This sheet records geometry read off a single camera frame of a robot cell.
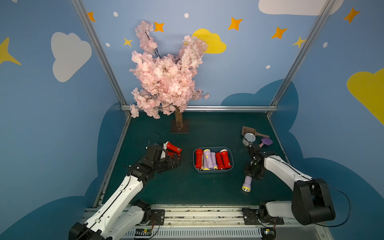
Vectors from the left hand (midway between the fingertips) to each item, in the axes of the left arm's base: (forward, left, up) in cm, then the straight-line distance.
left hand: (176, 159), depth 79 cm
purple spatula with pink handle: (+23, -60, -14) cm, 66 cm away
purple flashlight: (+4, -18, -9) cm, 20 cm away
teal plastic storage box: (+14, -22, -13) cm, 29 cm away
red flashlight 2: (+4, -29, -10) cm, 31 cm away
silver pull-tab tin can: (+23, -47, -10) cm, 53 cm away
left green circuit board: (-31, +15, -17) cm, 39 cm away
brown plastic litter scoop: (+33, -48, -15) cm, 60 cm away
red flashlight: (+5, -25, -12) cm, 28 cm away
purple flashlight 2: (-10, -39, -12) cm, 42 cm away
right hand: (-2, -43, -13) cm, 45 cm away
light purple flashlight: (+10, -22, -12) cm, 27 cm away
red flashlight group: (+5, -12, -8) cm, 16 cm away
